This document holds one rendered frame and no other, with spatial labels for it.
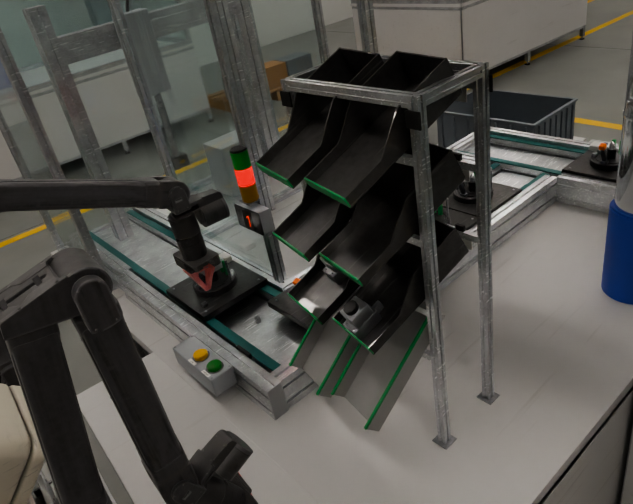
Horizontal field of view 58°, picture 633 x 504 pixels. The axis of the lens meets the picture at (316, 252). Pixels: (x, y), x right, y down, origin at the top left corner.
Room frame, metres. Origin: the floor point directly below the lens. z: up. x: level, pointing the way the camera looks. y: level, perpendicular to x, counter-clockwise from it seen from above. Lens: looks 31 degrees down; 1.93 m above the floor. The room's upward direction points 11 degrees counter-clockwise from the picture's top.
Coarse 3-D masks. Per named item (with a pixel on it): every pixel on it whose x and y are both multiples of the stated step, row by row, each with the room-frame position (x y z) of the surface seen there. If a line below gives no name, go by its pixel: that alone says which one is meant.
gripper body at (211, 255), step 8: (200, 232) 1.12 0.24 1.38; (176, 240) 1.11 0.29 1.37; (184, 240) 1.09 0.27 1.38; (192, 240) 1.09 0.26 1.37; (200, 240) 1.11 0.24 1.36; (184, 248) 1.09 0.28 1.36; (192, 248) 1.09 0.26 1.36; (200, 248) 1.10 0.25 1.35; (208, 248) 1.13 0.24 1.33; (176, 256) 1.13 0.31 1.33; (184, 256) 1.10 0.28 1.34; (192, 256) 1.09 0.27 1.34; (200, 256) 1.10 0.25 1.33; (208, 256) 1.10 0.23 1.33; (216, 256) 1.09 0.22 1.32; (192, 264) 1.08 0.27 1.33; (200, 264) 1.07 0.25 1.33
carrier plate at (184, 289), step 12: (228, 264) 1.66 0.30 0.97; (240, 264) 1.64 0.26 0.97; (240, 276) 1.57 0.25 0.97; (252, 276) 1.55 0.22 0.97; (180, 288) 1.57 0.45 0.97; (192, 288) 1.55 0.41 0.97; (240, 288) 1.50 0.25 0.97; (252, 288) 1.49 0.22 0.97; (180, 300) 1.50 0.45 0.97; (192, 300) 1.48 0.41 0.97; (204, 300) 1.47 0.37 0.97; (216, 300) 1.46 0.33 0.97; (228, 300) 1.44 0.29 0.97; (240, 300) 1.46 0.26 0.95; (192, 312) 1.44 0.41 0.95; (204, 312) 1.41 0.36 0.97; (216, 312) 1.41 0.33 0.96
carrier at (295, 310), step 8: (288, 288) 1.44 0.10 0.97; (280, 296) 1.41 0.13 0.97; (288, 296) 1.40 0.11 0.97; (272, 304) 1.38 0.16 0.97; (280, 304) 1.37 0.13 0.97; (288, 304) 1.36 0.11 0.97; (296, 304) 1.35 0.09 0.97; (280, 312) 1.35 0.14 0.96; (288, 312) 1.32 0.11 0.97; (296, 312) 1.31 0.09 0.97; (304, 312) 1.31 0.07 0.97; (296, 320) 1.29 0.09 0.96; (304, 320) 1.27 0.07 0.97; (312, 320) 1.26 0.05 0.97
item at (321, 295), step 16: (320, 256) 1.11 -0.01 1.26; (320, 272) 1.10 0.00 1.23; (304, 288) 1.08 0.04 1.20; (320, 288) 1.05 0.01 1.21; (336, 288) 1.03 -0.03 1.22; (352, 288) 0.99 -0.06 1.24; (304, 304) 1.03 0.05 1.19; (320, 304) 1.01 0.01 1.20; (336, 304) 0.97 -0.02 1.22; (320, 320) 0.95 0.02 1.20
